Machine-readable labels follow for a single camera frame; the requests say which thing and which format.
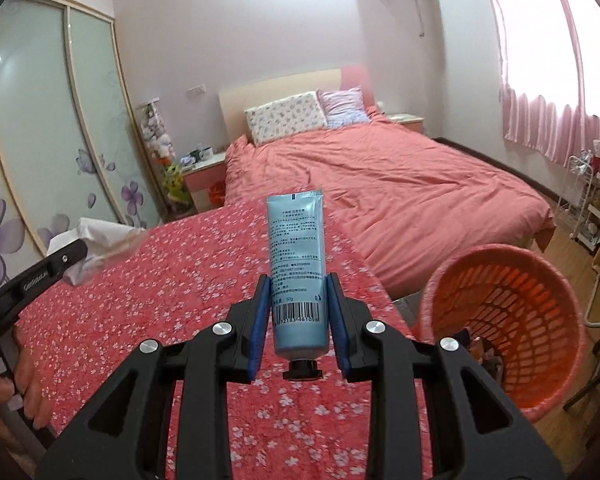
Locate pink white left nightstand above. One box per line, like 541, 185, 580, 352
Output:
182, 153, 226, 212

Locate beige wooden headboard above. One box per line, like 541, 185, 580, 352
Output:
217, 65, 372, 143

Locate red floral tablecloth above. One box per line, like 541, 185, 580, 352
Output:
14, 194, 434, 480

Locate white floral pillow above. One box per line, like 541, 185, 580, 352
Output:
245, 91, 327, 146

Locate hanging plush toy column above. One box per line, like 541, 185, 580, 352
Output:
138, 99, 175, 166

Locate light blue cream tube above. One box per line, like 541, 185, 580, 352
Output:
266, 191, 329, 382

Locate right bedside nightstand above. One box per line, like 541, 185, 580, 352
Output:
388, 114, 425, 133

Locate yellow green plush toy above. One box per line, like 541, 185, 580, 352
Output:
162, 164, 190, 208

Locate white mug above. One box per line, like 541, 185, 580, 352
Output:
199, 146, 214, 160

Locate orange plastic laundry basket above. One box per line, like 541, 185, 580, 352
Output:
412, 244, 586, 422

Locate white wire rack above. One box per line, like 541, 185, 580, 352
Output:
556, 151, 600, 252

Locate salmon pink bed duvet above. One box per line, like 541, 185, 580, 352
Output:
225, 115, 555, 299

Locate wall power socket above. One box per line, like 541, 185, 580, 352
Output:
186, 84, 206, 96

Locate sliding wardrobe floral doors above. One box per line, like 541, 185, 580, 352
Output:
0, 0, 164, 286

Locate pink striped pillow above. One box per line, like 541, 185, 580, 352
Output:
316, 87, 370, 129

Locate pink window curtain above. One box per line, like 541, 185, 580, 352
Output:
491, 0, 600, 165

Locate white tissue paper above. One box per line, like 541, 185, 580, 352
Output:
46, 218, 149, 286

